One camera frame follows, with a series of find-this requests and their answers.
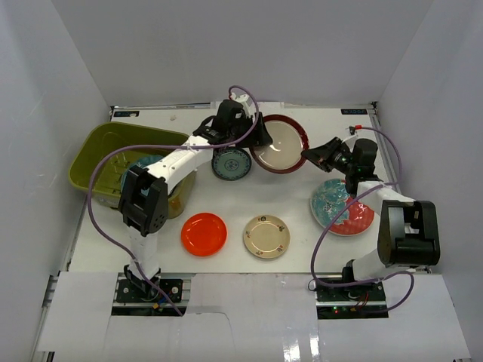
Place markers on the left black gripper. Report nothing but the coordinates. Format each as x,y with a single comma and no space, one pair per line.
255,133

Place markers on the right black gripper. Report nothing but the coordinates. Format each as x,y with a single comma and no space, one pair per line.
323,154

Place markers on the red rimmed cream plate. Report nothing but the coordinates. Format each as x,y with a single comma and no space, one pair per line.
289,139

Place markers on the teal and red floral plate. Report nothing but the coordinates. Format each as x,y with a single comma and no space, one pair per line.
329,198

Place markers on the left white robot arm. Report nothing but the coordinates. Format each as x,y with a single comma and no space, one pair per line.
144,202

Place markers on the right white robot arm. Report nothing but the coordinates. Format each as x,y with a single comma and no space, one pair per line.
408,229

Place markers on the olive green plastic bin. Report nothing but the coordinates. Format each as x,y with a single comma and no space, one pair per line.
107,138

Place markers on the small blue patterned dish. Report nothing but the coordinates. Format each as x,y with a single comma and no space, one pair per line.
231,164

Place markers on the right blue table label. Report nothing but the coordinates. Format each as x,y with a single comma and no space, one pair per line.
354,111

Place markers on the blue table label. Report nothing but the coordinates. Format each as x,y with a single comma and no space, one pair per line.
354,111
125,114

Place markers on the cream floral plate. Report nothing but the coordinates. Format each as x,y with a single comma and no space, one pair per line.
266,237

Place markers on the orange plate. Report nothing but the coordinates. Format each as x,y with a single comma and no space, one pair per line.
203,234

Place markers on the left blue table label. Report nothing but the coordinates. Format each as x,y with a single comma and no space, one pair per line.
125,114

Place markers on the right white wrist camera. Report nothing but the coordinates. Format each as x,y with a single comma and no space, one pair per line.
352,135

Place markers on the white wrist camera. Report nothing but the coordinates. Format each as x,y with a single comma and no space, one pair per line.
244,100
352,135

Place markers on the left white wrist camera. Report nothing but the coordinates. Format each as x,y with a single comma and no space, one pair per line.
244,100

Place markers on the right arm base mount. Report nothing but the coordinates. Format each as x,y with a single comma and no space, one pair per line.
366,301

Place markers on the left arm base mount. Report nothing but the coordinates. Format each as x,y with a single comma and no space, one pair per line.
132,301

